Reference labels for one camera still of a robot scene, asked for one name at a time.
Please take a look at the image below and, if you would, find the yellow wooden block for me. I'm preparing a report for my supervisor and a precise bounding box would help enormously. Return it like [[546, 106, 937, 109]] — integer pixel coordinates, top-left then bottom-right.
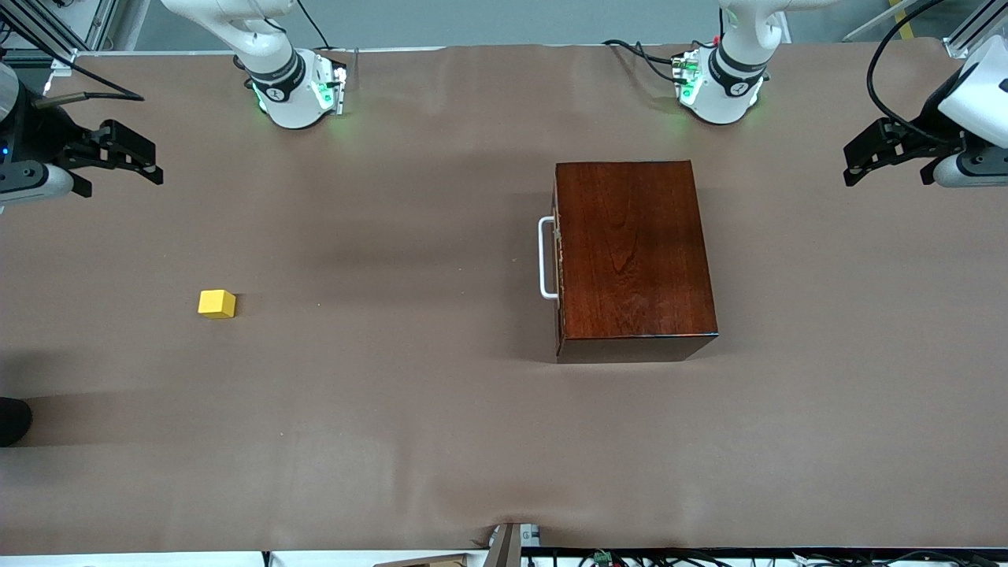
[[198, 289, 237, 320]]

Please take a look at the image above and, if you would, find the wooden drawer with white handle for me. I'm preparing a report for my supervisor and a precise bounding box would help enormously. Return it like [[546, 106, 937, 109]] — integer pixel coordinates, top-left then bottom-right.
[[538, 165, 565, 357]]

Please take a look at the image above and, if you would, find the dark wooden drawer cabinet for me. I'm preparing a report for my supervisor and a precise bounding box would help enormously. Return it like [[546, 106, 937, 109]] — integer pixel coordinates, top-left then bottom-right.
[[554, 160, 719, 365]]

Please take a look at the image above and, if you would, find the silver aluminium profile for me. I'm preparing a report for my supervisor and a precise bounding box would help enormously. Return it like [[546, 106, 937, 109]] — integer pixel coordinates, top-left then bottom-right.
[[943, 0, 1008, 60]]

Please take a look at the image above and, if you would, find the black rounded object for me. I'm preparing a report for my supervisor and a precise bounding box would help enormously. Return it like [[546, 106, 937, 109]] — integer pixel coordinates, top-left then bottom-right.
[[0, 397, 34, 448]]

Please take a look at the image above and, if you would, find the brown table cover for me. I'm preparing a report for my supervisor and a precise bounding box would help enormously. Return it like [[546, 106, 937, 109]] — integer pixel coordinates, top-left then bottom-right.
[[0, 41, 1008, 554]]

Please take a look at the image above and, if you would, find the tan cardboard piece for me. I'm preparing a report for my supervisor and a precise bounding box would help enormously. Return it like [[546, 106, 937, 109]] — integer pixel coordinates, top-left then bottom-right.
[[372, 553, 467, 567]]

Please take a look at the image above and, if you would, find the aluminium frame with dark struts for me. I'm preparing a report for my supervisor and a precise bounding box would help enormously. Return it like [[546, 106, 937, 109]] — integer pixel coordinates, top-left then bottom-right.
[[0, 0, 119, 76]]

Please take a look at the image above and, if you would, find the black right arm base cable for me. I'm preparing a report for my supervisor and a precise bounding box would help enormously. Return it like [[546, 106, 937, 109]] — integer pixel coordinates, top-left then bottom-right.
[[295, 0, 332, 50]]

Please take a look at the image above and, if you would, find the black base power cable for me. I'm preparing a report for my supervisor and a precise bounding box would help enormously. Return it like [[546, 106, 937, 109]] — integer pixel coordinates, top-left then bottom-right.
[[602, 39, 686, 64], [634, 46, 690, 86]]

